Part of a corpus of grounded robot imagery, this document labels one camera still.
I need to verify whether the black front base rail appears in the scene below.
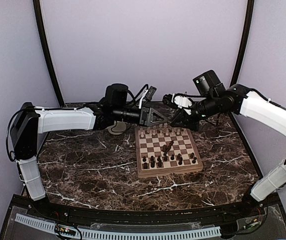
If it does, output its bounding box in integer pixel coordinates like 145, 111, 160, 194
0, 195, 286, 240

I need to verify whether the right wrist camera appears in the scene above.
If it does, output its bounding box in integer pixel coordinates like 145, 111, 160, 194
193, 69, 226, 98

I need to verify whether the white rook corner piece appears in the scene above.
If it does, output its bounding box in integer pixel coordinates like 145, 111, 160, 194
139, 127, 145, 138

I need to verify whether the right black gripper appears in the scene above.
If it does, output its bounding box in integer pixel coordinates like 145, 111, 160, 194
170, 94, 220, 132

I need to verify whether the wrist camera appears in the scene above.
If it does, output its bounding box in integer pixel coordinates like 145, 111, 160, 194
193, 69, 226, 98
105, 83, 128, 107

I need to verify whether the white pieces back row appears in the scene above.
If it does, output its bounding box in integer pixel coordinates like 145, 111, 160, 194
145, 124, 187, 137

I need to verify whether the wooden chess board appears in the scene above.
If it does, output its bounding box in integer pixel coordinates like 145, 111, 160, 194
135, 127, 203, 178

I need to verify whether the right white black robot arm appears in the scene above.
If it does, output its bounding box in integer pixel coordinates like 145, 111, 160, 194
168, 84, 286, 217

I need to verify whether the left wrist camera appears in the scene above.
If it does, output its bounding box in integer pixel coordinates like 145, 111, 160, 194
105, 83, 128, 107

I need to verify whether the dark rook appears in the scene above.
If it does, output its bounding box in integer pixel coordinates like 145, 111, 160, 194
143, 162, 149, 169

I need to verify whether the dark tall piece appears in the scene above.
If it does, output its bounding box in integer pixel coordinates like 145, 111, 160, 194
157, 155, 163, 168
177, 153, 183, 165
150, 156, 155, 168

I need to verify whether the left black frame post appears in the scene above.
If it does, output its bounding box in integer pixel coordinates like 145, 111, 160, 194
32, 0, 65, 107

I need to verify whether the right black frame post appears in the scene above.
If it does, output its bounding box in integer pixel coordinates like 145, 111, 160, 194
225, 0, 255, 103

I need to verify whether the white ribbed mug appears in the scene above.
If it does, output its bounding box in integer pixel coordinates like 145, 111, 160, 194
107, 122, 127, 135

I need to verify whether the black frame post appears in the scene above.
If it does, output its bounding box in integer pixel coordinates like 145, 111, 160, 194
225, 0, 255, 103
32, 0, 65, 107

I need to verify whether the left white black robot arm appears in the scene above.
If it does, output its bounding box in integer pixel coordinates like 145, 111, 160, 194
5, 102, 168, 218

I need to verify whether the white slotted cable duct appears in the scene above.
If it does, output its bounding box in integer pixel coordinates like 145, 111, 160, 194
14, 213, 221, 240

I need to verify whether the dark tall piece front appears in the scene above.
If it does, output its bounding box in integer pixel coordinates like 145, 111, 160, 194
150, 156, 155, 168

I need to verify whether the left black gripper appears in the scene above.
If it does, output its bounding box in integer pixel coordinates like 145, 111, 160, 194
114, 105, 169, 128

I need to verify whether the fallen dark piece pile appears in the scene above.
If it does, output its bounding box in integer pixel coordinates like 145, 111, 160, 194
162, 140, 174, 156

